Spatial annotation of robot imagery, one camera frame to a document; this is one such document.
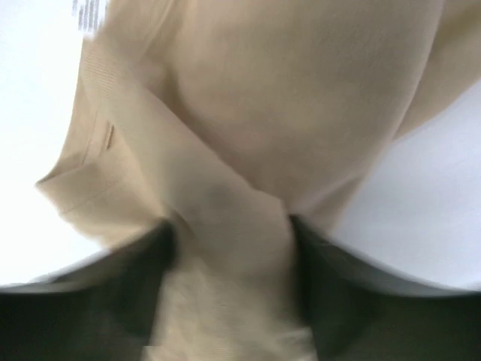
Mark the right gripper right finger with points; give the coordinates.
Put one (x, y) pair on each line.
(355, 310)

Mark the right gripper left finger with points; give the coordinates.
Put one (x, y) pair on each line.
(102, 311)

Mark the beige t shirt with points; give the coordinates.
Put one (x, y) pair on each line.
(225, 118)

